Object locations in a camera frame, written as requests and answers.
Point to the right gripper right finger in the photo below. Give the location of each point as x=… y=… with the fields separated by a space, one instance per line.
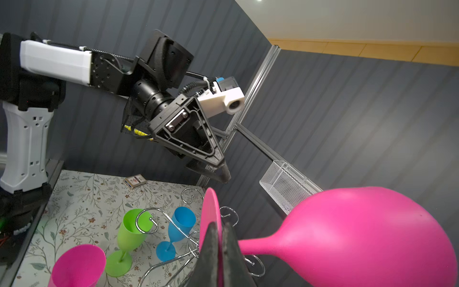
x=235 y=271

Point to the small card on mat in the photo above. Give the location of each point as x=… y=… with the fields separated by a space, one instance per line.
x=135 y=181

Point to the green wine glass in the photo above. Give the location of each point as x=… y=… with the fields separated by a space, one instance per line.
x=131 y=234

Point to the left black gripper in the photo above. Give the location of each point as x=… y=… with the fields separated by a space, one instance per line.
x=178 y=124

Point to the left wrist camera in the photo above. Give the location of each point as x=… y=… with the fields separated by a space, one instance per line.
x=224 y=95

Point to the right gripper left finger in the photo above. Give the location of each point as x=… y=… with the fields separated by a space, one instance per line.
x=205 y=273

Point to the chrome wine glass rack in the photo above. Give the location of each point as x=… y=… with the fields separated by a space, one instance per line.
x=191 y=243

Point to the white mesh wall basket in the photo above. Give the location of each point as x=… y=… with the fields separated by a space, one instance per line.
x=287 y=186

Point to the floral table mat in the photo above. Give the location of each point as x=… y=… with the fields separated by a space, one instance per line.
x=87 y=208

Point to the blue wine glass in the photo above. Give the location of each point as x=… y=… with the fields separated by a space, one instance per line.
x=183 y=221

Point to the pink wine glass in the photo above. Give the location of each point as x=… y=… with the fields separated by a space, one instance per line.
x=81 y=266
x=353 y=237

